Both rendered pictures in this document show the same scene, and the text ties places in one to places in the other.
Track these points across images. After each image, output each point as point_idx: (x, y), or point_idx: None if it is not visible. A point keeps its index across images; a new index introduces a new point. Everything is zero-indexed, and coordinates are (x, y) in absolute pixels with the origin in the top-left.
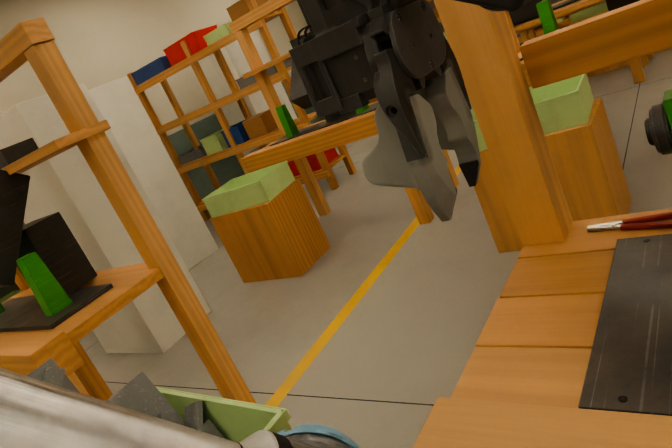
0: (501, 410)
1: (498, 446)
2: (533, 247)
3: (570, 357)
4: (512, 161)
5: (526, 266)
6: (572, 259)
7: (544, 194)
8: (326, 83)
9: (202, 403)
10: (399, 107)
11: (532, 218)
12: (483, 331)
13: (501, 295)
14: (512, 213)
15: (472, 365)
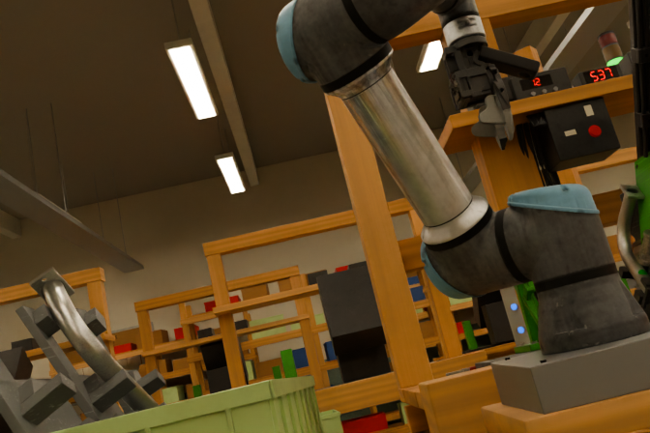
0: (470, 370)
1: (483, 368)
2: (410, 387)
3: None
4: (397, 311)
5: (415, 387)
6: None
7: (419, 338)
8: (467, 85)
9: None
10: (505, 88)
11: (409, 360)
12: (414, 390)
13: (410, 389)
14: (395, 357)
15: None
